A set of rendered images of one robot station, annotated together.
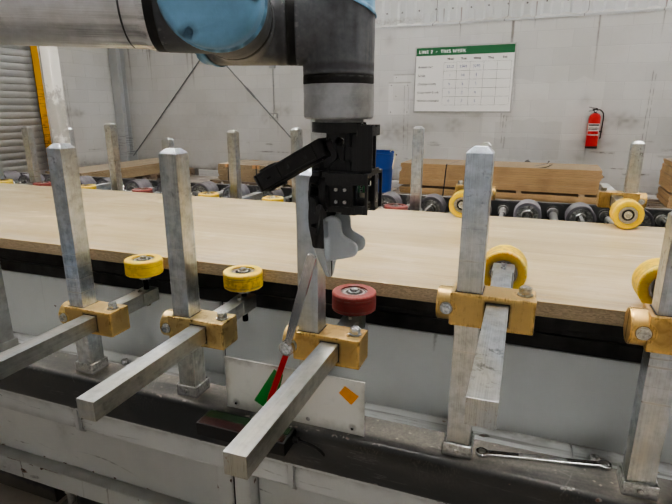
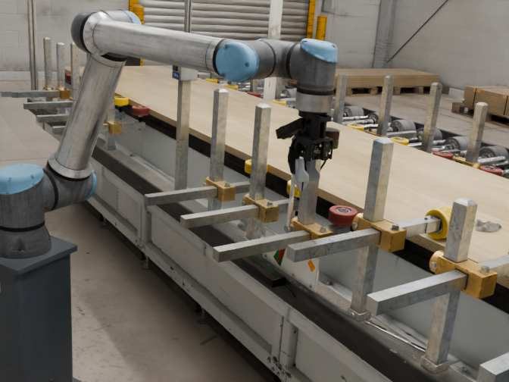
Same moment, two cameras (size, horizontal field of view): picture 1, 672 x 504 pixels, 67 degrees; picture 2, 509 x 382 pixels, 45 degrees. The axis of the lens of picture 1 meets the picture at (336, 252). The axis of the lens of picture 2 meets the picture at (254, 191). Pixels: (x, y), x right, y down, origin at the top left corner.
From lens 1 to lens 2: 1.03 m
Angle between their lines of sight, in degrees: 33
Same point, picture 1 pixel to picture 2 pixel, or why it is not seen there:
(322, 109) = (298, 104)
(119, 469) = (229, 301)
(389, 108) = not seen: outside the picture
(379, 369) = not seen: hidden behind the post
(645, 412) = (435, 315)
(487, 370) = (312, 242)
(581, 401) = (471, 330)
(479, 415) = (290, 254)
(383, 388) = not seen: hidden behind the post
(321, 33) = (300, 70)
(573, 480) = (401, 350)
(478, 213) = (375, 175)
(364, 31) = (320, 70)
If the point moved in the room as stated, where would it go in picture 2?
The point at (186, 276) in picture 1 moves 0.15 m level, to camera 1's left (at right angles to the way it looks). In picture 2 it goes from (257, 176) to (219, 165)
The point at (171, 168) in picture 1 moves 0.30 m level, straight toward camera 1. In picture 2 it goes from (259, 114) to (223, 134)
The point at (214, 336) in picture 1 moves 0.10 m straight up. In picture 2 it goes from (262, 214) to (264, 182)
